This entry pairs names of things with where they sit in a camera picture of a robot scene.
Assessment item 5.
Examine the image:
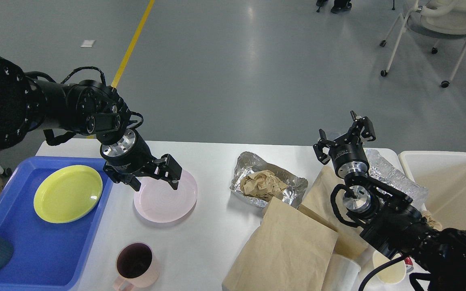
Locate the pink mug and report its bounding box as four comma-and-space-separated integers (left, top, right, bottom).
112, 242, 161, 291

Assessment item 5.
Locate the white paper cup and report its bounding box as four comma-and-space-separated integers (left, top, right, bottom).
369, 251, 406, 285

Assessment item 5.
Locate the rear brown paper bag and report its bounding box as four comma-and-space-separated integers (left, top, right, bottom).
298, 166, 369, 260

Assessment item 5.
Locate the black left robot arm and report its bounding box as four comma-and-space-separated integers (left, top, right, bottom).
0, 57, 182, 191

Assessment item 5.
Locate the white plastic bin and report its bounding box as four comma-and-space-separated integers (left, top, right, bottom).
399, 151, 466, 230

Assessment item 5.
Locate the white office chair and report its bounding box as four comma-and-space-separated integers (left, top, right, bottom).
379, 0, 466, 88

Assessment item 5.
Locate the red can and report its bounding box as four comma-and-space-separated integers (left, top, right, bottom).
404, 256, 414, 273

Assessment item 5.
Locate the yellow plate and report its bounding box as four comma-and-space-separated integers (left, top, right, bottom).
33, 164, 103, 224

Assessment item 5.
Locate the crumpled brown paper ball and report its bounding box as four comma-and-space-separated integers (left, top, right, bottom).
239, 170, 288, 202

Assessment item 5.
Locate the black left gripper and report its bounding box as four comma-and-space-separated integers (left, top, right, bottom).
100, 129, 182, 192

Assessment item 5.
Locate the clear plastic bottle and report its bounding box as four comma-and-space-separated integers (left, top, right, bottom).
364, 148, 428, 212

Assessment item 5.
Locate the crumpled aluminium foil tray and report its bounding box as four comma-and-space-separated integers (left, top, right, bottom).
229, 152, 308, 209

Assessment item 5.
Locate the blue plastic tray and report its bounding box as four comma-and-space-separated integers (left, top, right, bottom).
0, 156, 113, 291

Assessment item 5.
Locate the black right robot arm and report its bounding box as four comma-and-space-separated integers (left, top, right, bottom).
313, 111, 466, 291

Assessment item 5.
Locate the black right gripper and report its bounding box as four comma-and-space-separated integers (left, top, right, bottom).
313, 111, 377, 179

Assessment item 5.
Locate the front brown paper bag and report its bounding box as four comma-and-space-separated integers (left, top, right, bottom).
222, 198, 338, 291

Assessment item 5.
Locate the brown paper bag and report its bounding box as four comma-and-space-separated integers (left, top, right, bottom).
298, 166, 369, 260
222, 198, 338, 291

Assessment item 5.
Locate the pink plate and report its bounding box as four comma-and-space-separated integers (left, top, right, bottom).
133, 170, 198, 223

